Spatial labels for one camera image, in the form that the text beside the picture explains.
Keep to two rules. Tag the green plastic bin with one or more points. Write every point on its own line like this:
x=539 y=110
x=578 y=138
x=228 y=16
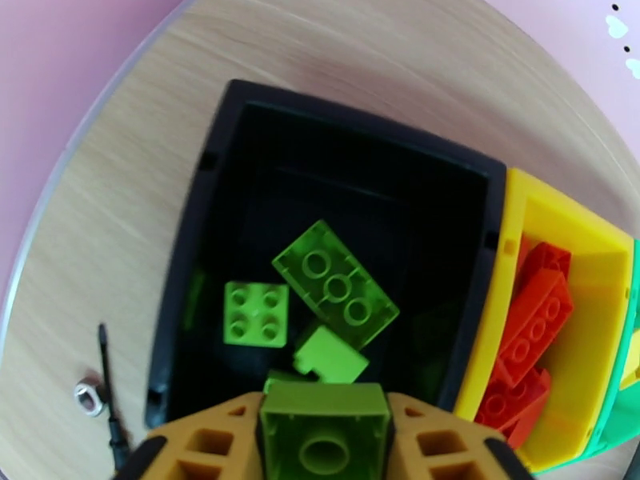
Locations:
x=620 y=423

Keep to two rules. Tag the green two-by-four lego brick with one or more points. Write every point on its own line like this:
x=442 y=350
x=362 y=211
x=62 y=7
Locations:
x=300 y=253

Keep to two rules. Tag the green two-by-two lego brick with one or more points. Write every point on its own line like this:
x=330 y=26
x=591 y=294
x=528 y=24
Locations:
x=325 y=408
x=256 y=313

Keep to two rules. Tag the tan black left gripper left finger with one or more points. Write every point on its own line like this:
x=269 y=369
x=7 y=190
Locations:
x=240 y=468

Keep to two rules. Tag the black plastic bin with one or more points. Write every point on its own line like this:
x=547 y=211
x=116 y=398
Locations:
x=350 y=168

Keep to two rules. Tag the yellow plastic bin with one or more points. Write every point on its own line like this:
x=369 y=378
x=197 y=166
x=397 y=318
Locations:
x=590 y=318

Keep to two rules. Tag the small metal nut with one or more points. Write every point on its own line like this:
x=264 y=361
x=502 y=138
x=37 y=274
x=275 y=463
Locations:
x=80 y=388

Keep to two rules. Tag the tan black left gripper right finger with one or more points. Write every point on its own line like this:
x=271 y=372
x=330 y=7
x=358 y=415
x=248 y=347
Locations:
x=405 y=468

